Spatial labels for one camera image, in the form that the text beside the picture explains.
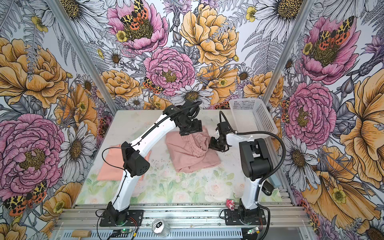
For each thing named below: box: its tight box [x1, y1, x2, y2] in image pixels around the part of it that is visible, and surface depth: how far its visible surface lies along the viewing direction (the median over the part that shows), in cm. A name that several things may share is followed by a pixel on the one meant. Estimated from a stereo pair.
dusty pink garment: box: [166, 126, 221, 174], surface depth 94 cm
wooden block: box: [71, 230, 91, 240], surface depth 71 cm
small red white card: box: [225, 199, 236, 211], surface depth 77 cm
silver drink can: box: [151, 218, 171, 238], surface depth 62 cm
